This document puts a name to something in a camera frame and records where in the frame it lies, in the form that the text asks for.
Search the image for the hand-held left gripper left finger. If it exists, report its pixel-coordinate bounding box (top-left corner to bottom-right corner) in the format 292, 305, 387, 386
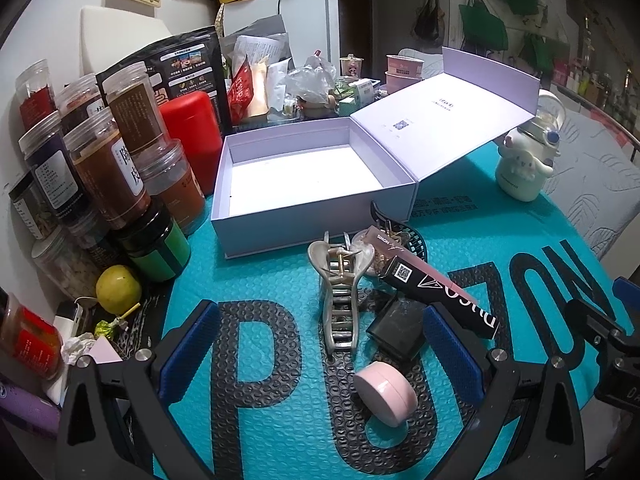
55, 300, 222, 480

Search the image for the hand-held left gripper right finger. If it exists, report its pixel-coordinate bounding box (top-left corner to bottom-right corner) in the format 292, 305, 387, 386
420, 305, 588, 480

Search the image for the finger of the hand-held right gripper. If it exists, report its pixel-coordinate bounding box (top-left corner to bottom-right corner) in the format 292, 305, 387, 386
565, 297, 628, 356
611, 276, 640, 321

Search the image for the black square compact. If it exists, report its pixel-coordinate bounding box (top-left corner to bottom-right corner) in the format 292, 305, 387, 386
366, 296, 430, 363

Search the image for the long pink and black carton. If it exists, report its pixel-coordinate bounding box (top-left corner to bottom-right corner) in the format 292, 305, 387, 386
361, 225, 501, 341

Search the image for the pink round compact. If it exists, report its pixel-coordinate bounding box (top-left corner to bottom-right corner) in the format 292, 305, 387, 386
352, 361, 418, 428

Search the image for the black mesh hair clip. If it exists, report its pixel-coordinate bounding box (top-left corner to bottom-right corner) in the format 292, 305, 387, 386
369, 201, 431, 266

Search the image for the pearly grey claw hair clip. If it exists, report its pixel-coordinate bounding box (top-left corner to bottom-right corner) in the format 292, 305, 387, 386
306, 231, 381, 358

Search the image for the gold wire hair clip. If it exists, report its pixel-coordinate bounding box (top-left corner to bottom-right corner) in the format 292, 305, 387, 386
377, 220, 417, 267

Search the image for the lavender gift box with lid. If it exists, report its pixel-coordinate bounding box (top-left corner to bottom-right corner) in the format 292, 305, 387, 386
210, 46, 541, 261

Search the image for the green label black lid tub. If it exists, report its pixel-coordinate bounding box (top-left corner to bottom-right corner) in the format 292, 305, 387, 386
111, 205, 192, 283

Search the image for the yellow-green fruit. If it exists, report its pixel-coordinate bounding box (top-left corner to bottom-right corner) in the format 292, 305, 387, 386
96, 265, 143, 313

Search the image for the pink paper sheet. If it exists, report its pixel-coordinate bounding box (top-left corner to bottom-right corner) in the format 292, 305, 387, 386
87, 336, 126, 365

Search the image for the teal bubble mailer mat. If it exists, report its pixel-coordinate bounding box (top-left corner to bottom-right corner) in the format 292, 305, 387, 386
152, 140, 626, 480

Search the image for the white quilted cushion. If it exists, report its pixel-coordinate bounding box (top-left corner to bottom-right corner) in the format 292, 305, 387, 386
542, 85, 640, 261

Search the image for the crumpled white tissue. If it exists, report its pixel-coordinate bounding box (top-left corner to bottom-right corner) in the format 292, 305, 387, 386
61, 336, 98, 366

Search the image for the white power bank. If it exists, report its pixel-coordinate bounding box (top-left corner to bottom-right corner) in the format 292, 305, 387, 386
55, 301, 86, 338

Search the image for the white cartoon dog bottle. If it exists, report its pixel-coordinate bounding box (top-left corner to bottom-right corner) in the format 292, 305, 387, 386
495, 89, 566, 203

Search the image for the red label bottle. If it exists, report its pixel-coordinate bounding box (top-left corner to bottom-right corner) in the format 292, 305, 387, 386
0, 292, 63, 381

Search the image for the group of clear plastic jars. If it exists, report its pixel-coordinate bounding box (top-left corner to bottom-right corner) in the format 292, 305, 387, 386
9, 59, 207, 301

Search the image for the purple tube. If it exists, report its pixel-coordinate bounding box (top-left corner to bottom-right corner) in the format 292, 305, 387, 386
0, 377, 63, 438

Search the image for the red canister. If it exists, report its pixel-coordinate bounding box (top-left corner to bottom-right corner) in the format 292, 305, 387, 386
160, 91, 223, 197

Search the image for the shelf of small bottles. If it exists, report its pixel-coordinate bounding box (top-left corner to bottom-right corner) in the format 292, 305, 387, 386
552, 10, 640, 126

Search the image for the red snack packet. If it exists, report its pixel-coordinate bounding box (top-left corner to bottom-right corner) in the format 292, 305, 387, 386
227, 55, 256, 121

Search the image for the beige packet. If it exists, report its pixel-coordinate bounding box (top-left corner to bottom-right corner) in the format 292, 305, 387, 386
247, 60, 271, 116

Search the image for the white packet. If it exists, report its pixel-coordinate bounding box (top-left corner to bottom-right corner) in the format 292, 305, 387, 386
265, 57, 292, 111

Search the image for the black snack bag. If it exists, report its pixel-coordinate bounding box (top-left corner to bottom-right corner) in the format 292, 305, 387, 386
96, 26, 233, 136

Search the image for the teal and white carton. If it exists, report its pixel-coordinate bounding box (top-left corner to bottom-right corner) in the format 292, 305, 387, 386
337, 80, 378, 116

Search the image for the clear plastic bag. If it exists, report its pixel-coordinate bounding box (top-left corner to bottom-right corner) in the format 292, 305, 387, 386
285, 55, 337, 98

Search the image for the white printed leaflet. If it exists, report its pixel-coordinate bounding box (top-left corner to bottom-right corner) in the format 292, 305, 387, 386
234, 35, 290, 68

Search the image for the grey plastic bag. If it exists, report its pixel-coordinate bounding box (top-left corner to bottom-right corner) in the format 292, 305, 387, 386
224, 12, 291, 61

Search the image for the white refrigerator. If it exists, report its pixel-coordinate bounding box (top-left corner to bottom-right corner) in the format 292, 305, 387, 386
222, 0, 341, 68

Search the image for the black hanging bag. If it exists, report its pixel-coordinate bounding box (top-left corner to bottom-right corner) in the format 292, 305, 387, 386
412, 0, 446, 41

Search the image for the dark wooden door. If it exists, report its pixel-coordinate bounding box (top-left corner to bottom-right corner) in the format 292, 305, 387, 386
337, 0, 373, 58

